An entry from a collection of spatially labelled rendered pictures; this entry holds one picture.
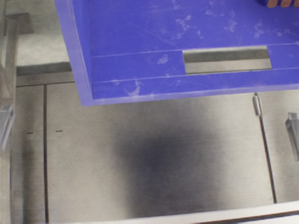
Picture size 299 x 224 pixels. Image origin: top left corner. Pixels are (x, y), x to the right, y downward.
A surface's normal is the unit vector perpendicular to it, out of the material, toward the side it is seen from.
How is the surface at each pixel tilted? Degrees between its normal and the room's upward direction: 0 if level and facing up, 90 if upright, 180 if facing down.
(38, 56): 0
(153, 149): 90
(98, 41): 90
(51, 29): 0
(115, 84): 90
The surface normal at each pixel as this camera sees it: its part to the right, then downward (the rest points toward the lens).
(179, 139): 0.02, -0.44
